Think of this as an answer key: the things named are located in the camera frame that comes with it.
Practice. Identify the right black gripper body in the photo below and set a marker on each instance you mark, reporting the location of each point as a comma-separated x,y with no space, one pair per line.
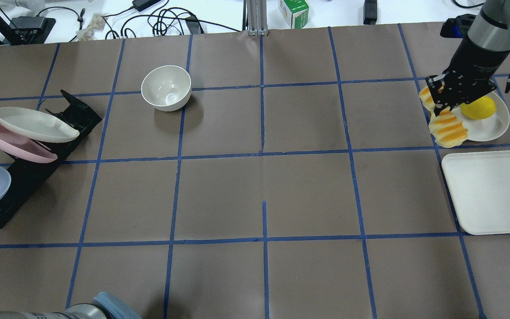
479,60

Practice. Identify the cream plate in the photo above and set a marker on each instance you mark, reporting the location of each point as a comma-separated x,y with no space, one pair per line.
37,125

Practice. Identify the black plate rack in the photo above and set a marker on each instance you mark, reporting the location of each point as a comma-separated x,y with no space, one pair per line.
28,176

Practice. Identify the pink plate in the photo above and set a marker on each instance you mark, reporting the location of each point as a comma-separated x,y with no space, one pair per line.
24,148

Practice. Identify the white round plate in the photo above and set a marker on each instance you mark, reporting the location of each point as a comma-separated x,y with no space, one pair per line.
486,129

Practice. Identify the black power adapter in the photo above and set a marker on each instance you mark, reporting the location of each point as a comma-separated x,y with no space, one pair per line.
370,12

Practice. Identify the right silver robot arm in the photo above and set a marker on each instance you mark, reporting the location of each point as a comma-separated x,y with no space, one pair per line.
484,47

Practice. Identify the green white carton box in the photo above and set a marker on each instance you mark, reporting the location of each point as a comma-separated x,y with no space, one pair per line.
294,12

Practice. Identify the white bowl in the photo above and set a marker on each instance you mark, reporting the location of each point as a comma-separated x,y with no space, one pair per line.
167,88

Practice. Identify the striped bread loaf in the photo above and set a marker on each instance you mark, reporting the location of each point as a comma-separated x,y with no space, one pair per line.
447,129

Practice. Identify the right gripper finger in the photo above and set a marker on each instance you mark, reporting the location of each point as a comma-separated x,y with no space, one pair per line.
438,107
452,104

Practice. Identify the aluminium frame post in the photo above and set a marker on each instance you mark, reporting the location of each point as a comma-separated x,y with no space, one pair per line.
255,17

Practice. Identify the white rectangular tray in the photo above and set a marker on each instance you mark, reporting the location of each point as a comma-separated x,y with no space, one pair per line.
479,184

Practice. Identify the yellow lemon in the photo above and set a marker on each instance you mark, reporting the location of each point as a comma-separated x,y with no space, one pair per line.
480,109

